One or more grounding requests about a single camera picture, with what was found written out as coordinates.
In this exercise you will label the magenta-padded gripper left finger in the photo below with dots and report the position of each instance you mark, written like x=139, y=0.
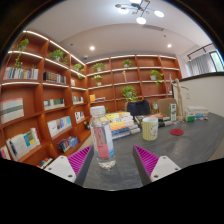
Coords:
x=58, y=166

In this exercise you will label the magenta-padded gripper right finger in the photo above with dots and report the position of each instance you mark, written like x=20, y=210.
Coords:
x=165, y=166

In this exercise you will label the clear bottle with red label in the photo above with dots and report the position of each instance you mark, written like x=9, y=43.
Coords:
x=102, y=140

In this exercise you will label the flat round red coaster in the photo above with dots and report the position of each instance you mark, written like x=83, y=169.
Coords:
x=177, y=132

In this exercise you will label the yellow striped white mug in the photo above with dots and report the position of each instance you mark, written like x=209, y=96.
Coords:
x=150, y=129

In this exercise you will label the stack of black books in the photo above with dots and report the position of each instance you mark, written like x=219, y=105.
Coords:
x=163, y=122

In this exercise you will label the tall green and white carton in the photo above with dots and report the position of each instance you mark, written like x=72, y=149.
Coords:
x=172, y=112

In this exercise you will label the small green and white box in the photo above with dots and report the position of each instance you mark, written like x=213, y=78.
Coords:
x=190, y=116

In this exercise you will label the stack of colourful books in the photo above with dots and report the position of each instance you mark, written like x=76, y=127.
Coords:
x=121, y=126

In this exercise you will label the tan chair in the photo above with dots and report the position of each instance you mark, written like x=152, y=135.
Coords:
x=164, y=106

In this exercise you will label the dark office chair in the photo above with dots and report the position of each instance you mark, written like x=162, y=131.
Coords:
x=138, y=107

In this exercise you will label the stack of white flat boxes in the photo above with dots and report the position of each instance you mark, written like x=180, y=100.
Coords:
x=200, y=110

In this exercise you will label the wooden artist mannequin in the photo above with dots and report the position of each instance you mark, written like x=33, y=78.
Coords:
x=180, y=100

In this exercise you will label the orange wooden shelf unit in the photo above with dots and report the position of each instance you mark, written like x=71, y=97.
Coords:
x=36, y=100

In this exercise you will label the grey curtain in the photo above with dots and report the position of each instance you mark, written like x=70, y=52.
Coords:
x=200, y=65

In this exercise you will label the window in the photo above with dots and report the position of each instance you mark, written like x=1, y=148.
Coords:
x=217, y=61

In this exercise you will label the recessed ceiling light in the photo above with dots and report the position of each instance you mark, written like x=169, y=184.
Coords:
x=169, y=45
x=92, y=48

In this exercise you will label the ceiling air vent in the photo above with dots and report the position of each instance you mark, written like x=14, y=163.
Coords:
x=154, y=27

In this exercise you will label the branched ceiling lamp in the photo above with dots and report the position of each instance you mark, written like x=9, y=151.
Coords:
x=141, y=20

